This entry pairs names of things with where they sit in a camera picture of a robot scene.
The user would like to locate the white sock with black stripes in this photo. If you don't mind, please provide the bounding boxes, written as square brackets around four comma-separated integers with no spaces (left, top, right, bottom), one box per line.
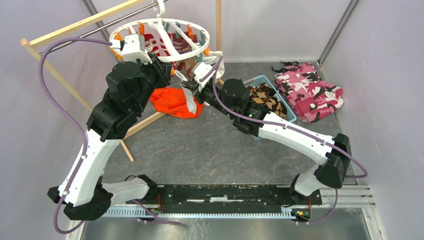
[202,51,225,79]

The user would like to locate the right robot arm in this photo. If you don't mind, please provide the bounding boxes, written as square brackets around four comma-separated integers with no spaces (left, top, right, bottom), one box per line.
[182,78,351,204]

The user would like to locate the light blue laundry basket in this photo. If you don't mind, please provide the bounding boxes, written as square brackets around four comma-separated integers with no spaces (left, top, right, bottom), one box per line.
[243,75,297,123]

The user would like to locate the red white striped sock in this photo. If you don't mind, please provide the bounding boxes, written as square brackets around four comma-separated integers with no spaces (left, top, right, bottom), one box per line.
[143,33,170,57]

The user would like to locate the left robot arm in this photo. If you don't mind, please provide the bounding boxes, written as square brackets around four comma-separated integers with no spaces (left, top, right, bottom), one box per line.
[47,55,172,221]

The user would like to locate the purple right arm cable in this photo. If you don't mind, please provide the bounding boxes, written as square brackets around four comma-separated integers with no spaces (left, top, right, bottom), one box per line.
[200,55,369,225]

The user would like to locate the orange cloth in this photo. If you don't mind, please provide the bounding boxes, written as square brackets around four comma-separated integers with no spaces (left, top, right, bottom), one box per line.
[149,87,204,119]

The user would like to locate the white round clip hanger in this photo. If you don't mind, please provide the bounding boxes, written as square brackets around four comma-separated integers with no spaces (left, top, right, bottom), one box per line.
[109,0,211,63]

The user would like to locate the pink camouflage trousers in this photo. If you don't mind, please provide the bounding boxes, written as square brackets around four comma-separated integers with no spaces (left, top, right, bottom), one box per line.
[271,61,344,124]

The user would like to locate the wooden drying rack frame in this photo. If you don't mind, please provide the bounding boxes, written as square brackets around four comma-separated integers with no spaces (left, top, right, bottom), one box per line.
[19,0,226,163]

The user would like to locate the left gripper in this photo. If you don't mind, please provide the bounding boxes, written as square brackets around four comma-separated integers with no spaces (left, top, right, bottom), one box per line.
[132,51,173,114]

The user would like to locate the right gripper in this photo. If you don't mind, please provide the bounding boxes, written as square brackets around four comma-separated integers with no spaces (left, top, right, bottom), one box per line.
[184,78,236,119]

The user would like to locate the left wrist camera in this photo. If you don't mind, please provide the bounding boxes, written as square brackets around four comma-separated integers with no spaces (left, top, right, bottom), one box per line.
[109,33,152,64]

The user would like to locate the tan sock maroon toe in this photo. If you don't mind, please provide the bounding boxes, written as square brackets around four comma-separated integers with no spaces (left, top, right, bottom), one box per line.
[183,57,198,78]

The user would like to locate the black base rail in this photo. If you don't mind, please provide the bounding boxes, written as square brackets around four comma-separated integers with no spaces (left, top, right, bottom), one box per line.
[137,184,323,218]

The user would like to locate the metal hanging rod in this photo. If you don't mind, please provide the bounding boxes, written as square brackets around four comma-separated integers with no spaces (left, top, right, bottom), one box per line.
[29,0,159,48]

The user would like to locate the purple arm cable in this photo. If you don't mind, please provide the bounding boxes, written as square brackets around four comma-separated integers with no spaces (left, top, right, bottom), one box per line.
[38,37,181,235]
[200,55,369,225]

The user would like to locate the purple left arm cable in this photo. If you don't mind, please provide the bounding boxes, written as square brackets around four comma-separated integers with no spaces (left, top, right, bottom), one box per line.
[38,37,181,235]

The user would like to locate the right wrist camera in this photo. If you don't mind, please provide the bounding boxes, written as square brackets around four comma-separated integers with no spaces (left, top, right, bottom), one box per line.
[192,62,216,91]

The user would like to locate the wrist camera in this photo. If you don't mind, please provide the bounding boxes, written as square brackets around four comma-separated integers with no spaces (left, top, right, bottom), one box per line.
[192,62,216,91]
[109,33,152,64]

